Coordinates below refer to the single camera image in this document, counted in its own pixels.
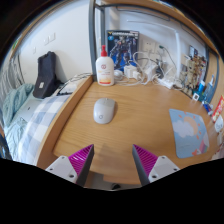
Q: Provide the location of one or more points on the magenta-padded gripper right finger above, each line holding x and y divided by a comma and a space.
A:
161, 166

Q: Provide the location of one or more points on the white mug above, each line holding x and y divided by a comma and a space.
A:
220, 124

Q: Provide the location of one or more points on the pastel cloud print mouse pad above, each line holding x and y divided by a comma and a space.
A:
188, 133

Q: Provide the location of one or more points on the small white cube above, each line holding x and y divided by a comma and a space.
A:
196, 97

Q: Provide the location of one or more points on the black bag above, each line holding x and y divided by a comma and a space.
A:
46, 73

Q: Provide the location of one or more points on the blue white tube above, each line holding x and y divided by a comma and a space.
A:
202, 87

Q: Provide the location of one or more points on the white printed model box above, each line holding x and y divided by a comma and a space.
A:
193, 51

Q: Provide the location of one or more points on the blue checked bed sheet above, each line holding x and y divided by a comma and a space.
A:
36, 130

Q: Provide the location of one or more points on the white pump bottle red cap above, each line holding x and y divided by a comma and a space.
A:
105, 70

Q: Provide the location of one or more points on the teal blanket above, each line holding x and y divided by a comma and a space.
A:
13, 103

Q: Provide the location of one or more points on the grey metal desk frame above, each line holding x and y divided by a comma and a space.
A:
92, 40

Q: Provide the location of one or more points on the blue robot model kit box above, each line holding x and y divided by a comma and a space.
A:
125, 46

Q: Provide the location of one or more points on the white charger block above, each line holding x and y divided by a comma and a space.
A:
130, 71
138, 75

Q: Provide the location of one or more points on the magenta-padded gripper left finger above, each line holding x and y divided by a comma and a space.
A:
63, 166

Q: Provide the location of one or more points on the grey computer mouse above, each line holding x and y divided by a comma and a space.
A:
104, 111

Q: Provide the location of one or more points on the white power strip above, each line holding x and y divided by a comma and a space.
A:
166, 83

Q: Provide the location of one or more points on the blue snack packet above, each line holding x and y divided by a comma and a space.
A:
207, 108

